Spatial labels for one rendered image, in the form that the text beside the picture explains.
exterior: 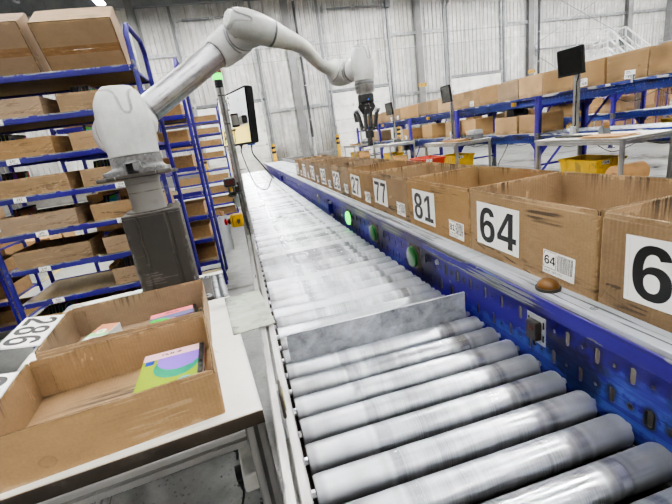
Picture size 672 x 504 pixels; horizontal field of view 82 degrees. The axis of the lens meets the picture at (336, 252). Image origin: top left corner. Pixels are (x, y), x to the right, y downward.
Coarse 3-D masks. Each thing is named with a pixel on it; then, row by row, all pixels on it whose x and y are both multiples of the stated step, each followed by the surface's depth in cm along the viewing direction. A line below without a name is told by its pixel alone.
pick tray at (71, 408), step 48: (144, 336) 93; (192, 336) 98; (48, 384) 88; (96, 384) 90; (192, 384) 72; (0, 432) 70; (48, 432) 64; (96, 432) 67; (144, 432) 70; (0, 480) 63
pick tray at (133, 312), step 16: (160, 288) 122; (176, 288) 124; (192, 288) 125; (96, 304) 117; (112, 304) 118; (128, 304) 120; (144, 304) 122; (160, 304) 123; (176, 304) 125; (192, 304) 126; (208, 304) 127; (64, 320) 109; (80, 320) 116; (96, 320) 118; (112, 320) 119; (128, 320) 121; (144, 320) 123; (176, 320) 98; (208, 320) 108; (48, 336) 98; (64, 336) 107; (80, 336) 117; (112, 336) 94; (48, 352) 90
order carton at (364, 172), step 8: (400, 160) 212; (352, 168) 213; (360, 168) 214; (368, 168) 215; (376, 168) 216; (384, 168) 217; (360, 176) 191; (368, 176) 180; (360, 184) 194; (368, 184) 182; (360, 200) 200
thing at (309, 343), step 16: (416, 304) 96; (432, 304) 97; (448, 304) 98; (464, 304) 100; (352, 320) 93; (368, 320) 94; (384, 320) 95; (400, 320) 96; (416, 320) 97; (432, 320) 98; (448, 320) 100; (288, 336) 90; (304, 336) 91; (320, 336) 92; (336, 336) 93; (352, 336) 94; (368, 336) 95; (384, 336) 96; (304, 352) 92; (320, 352) 93
